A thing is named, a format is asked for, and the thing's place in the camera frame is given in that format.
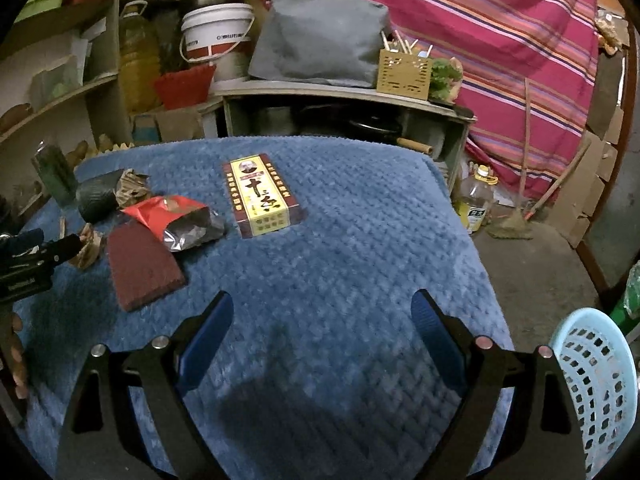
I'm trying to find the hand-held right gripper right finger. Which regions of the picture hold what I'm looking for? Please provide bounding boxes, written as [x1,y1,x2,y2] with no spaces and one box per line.
[411,289,587,480]

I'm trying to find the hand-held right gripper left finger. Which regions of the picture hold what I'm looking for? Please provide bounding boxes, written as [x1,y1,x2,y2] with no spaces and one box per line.
[56,290,235,480]

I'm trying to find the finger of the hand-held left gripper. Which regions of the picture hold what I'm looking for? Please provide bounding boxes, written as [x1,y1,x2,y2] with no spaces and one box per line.
[37,234,83,267]
[0,228,46,252]

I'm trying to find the yellow printed box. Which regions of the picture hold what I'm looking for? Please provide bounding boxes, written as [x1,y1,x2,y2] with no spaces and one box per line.
[222,152,304,239]

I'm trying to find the light blue plastic basket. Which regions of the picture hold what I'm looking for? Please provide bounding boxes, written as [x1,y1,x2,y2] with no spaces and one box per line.
[549,307,640,467]

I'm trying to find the person's left hand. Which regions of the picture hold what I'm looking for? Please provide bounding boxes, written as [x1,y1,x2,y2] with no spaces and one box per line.
[0,310,28,401]

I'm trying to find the crumpled brown wrapper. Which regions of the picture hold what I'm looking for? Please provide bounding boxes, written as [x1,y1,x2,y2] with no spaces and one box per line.
[67,222,104,269]

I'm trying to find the green glass bottle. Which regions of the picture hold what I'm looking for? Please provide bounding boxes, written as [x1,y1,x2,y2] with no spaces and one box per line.
[31,144,78,208]

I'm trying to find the dark red rectangular block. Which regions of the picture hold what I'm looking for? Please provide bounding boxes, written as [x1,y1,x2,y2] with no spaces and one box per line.
[106,220,187,313]

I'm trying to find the crumpled brown paper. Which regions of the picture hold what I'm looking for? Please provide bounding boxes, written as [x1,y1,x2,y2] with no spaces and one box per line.
[115,168,151,206]

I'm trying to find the red foil packet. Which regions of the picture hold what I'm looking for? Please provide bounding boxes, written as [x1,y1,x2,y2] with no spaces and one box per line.
[121,196,226,253]

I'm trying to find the egg carton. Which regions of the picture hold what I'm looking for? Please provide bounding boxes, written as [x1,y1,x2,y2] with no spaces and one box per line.
[97,135,133,154]

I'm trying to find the sweet potato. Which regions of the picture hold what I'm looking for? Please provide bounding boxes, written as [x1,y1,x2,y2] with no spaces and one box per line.
[0,104,33,132]

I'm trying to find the blue quilted blanket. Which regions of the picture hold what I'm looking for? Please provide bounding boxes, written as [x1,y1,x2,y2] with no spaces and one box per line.
[15,135,516,480]

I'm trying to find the small oil bottle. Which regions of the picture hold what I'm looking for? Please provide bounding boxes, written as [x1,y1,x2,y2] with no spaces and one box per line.
[457,165,496,233]

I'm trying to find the wooden shelf unit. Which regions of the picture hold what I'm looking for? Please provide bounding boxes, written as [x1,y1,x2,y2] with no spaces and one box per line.
[0,0,126,201]

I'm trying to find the clear plastic container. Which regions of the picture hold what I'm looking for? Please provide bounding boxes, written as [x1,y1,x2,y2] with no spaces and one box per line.
[30,60,83,106]

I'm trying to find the cardboard box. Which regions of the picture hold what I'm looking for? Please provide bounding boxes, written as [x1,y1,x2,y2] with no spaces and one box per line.
[132,107,203,143]

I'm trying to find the green plastic item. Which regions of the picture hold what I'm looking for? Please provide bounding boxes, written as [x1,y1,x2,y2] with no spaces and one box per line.
[607,262,640,334]

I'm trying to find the red plastic basin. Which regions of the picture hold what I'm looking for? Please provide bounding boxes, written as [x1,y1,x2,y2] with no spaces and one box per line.
[152,62,217,110]

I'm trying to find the large oil bottle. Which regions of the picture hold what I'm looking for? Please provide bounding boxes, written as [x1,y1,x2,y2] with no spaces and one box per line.
[119,0,162,113]

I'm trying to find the black pan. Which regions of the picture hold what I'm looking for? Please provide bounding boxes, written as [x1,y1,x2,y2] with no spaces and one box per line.
[347,115,433,154]

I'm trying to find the green plastic tray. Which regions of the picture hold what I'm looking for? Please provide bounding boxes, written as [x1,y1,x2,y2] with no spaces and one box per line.
[12,0,68,23]

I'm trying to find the cardboard sheets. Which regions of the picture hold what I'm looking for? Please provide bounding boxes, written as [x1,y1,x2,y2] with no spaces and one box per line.
[550,0,632,247]

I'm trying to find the green leafy bunch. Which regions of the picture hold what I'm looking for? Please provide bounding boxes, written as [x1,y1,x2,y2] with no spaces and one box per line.
[429,57,464,103]

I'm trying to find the wooden utensil holder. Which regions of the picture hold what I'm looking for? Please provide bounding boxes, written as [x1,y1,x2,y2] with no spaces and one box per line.
[376,30,434,102]

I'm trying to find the white plastic bucket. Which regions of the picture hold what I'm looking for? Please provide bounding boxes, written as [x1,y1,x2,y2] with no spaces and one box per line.
[179,2,256,63]

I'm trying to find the low grey cabinet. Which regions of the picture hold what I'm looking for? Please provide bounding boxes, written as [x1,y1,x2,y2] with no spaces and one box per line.
[210,80,476,193]

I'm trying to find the striped pink cloth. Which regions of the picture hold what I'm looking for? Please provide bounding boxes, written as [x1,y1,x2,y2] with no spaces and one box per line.
[245,0,601,201]

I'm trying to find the grey cushion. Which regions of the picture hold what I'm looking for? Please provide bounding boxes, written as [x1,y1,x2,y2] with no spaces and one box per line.
[247,0,392,90]

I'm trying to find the beige lumpy object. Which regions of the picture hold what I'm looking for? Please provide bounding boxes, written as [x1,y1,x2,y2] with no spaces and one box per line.
[597,15,626,54]

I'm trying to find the wooden handled broom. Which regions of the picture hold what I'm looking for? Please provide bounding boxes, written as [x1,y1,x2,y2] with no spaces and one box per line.
[485,80,591,241]

